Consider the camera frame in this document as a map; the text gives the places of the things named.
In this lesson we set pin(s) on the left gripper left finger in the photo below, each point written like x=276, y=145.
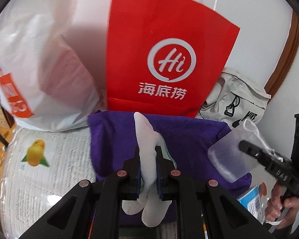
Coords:
x=132, y=183

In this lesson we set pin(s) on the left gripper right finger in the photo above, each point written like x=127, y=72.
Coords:
x=164, y=166

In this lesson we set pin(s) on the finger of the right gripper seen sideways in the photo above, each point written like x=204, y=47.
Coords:
x=255, y=152

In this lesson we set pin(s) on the white socks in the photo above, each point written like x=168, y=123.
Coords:
x=152, y=207

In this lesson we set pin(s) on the clear plastic pouch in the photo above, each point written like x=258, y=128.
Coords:
x=229, y=160

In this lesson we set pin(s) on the person's right hand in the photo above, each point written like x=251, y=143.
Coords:
x=275, y=206

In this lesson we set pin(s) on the blue tissue pack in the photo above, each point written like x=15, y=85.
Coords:
x=251, y=200

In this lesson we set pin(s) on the purple towel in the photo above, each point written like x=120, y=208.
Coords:
x=184, y=140

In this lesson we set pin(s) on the grey Nike waist bag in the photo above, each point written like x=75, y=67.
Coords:
x=233, y=99

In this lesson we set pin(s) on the fruit print tablecloth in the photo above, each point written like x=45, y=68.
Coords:
x=39, y=169

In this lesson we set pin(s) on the red paper Haidilao bag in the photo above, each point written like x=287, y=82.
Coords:
x=164, y=56

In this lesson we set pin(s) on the white Miniso plastic bag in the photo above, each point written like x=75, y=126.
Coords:
x=43, y=83

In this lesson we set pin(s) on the brown wooden door frame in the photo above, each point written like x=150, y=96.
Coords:
x=286, y=58

